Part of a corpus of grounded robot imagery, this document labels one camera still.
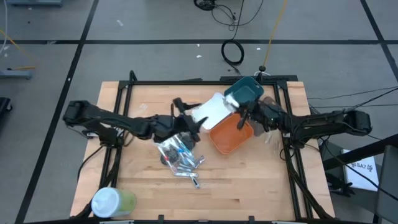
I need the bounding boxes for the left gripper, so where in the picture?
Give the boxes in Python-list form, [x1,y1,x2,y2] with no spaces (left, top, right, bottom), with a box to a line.
[154,98,209,143]

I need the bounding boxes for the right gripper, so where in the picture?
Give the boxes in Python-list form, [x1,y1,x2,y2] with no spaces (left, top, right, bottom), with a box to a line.
[234,101,285,133]

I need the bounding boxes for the bagged white cotton pads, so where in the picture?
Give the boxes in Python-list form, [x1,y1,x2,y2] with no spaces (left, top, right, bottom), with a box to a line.
[223,93,241,110]

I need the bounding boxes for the bagged teal toothbrush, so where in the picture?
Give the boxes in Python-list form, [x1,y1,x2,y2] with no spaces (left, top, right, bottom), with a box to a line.
[174,144,195,159]

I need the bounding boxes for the teal plastic bin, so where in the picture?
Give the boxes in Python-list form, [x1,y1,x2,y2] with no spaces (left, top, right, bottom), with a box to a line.
[223,76,265,106]

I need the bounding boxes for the white plastic bin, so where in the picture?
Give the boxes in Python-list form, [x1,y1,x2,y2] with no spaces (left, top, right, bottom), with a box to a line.
[191,92,233,131]

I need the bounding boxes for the orange plastic bin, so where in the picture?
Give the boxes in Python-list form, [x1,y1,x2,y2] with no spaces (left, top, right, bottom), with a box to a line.
[208,112,254,156]

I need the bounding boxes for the green wipes canister white lid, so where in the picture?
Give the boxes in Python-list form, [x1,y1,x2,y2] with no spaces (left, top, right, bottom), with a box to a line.
[91,186,137,218]

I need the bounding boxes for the black beam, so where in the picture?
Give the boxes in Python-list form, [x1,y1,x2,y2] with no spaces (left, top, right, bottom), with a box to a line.
[322,133,398,171]

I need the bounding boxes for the white printed box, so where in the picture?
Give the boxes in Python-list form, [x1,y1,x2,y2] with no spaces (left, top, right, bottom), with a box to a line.
[341,149,380,192]

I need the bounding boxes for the grey panel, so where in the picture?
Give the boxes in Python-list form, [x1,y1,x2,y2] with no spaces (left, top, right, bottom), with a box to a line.
[374,144,398,224]

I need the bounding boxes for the grey metal foot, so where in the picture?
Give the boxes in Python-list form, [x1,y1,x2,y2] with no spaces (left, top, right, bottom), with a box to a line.
[0,70,34,80]

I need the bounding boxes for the black floor object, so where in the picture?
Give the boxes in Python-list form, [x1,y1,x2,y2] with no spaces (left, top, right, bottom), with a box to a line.
[0,96,13,114]

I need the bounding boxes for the blue-grey metal base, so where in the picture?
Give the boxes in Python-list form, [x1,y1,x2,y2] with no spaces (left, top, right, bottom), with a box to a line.
[6,0,63,7]

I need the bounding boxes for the black coiled cable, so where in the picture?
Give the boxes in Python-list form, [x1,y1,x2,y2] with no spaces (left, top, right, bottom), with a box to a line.
[221,0,246,68]

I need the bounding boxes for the yellow hanging cable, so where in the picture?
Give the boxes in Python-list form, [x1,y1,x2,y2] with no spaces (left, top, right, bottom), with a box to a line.
[262,0,289,68]

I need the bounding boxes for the black floor cable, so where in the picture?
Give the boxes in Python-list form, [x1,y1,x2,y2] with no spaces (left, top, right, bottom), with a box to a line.
[194,0,265,32]
[307,86,398,110]

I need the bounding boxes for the yellow floor cable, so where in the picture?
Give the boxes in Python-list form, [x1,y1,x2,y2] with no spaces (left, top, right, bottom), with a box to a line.
[0,29,37,71]

